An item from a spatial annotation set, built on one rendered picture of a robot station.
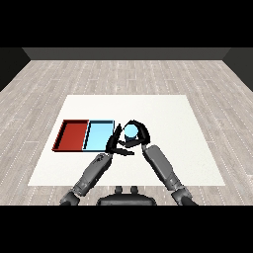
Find red shallow open box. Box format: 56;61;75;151
51;119;90;153

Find light blue shallow open box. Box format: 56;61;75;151
81;119;116;152

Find small blue can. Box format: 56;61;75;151
124;124;139;143

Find dark grey robot body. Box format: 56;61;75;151
96;186;157;207

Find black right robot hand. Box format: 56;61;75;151
117;120;151;148

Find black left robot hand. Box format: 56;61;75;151
105;123;135;156

